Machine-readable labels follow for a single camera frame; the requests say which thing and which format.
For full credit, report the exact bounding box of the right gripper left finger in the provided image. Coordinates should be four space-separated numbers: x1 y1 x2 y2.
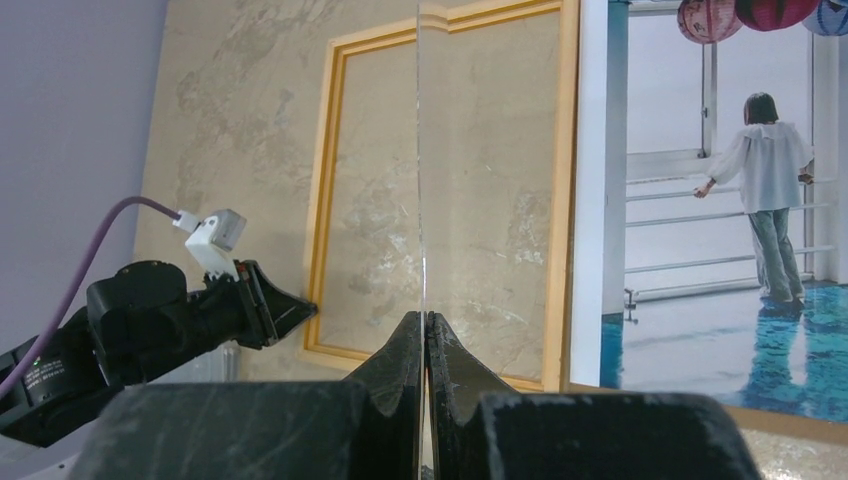
70 311 422 480

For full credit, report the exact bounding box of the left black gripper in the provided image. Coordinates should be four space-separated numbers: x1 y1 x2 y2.
201 260 318 350

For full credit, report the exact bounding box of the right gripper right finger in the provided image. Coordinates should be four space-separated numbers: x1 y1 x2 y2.
425 312 762 480

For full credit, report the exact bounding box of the orange wooden picture frame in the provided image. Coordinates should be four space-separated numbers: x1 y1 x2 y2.
304 1 581 392

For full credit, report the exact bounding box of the photo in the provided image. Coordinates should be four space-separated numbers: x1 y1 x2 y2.
564 1 847 446

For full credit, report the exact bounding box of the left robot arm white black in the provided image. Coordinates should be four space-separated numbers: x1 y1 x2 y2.
1 260 318 448

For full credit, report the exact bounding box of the clear plastic screw box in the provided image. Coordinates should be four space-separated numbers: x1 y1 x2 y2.
154 341 241 384

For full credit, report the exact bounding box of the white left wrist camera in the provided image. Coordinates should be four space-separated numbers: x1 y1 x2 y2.
172 209 247 280

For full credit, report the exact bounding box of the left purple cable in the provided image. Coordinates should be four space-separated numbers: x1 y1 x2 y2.
0 195 183 399

